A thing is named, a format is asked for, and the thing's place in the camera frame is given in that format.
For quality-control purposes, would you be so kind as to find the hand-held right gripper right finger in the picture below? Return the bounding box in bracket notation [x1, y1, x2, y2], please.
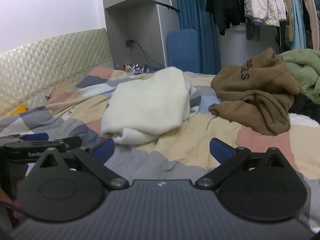
[195, 137, 287, 189]

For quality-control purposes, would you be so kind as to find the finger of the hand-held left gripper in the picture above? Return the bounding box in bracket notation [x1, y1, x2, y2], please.
[0, 133, 49, 143]
[58, 137, 82, 152]

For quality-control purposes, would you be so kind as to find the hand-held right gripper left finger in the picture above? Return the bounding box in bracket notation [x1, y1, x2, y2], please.
[35, 139, 129, 190]

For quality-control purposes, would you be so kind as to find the white fluffy sweater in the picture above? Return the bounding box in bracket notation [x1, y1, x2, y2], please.
[100, 67, 200, 145]

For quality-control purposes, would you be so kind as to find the patchwork bed cover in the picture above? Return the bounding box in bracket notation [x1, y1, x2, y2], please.
[0, 66, 320, 230]

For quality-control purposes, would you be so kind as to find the yellow object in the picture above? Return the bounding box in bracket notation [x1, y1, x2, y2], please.
[10, 103, 28, 117]

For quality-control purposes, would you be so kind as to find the brown hoodie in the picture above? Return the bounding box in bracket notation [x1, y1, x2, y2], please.
[208, 47, 300, 137]

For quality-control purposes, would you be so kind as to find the cream quilted headboard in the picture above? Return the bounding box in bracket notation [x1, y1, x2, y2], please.
[0, 28, 114, 117]

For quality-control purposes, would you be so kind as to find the group of small bottles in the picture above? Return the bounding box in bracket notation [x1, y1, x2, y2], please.
[122, 60, 150, 75]

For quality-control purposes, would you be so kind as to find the black garment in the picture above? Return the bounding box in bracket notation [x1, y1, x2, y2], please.
[289, 94, 320, 127]

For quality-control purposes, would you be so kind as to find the blue padded board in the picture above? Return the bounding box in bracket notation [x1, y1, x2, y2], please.
[167, 29, 200, 73]

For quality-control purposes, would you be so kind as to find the green fleece jacket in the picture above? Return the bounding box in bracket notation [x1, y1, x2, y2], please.
[281, 49, 320, 105]

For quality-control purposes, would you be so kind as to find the grey wooden cabinet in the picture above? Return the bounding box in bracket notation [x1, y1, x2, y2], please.
[101, 0, 181, 69]

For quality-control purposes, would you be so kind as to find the dark striped garment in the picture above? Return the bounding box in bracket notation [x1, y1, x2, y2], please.
[245, 17, 262, 41]

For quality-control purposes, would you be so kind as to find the blue curtain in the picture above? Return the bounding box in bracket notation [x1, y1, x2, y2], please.
[173, 0, 222, 75]

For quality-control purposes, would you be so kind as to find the black hanging jacket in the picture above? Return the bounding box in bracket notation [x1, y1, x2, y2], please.
[205, 0, 247, 36]

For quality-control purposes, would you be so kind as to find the light blue garment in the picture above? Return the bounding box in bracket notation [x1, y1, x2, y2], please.
[290, 0, 304, 50]

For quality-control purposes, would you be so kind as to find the white puffer jacket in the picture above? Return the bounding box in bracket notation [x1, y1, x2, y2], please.
[246, 0, 287, 27]

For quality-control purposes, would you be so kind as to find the tan fleece coat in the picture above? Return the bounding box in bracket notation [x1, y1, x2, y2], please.
[279, 0, 294, 43]

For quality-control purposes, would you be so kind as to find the beige pink coat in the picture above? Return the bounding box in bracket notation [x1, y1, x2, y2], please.
[301, 0, 320, 50]

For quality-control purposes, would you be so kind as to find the black cable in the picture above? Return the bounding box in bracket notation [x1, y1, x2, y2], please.
[132, 41, 165, 68]

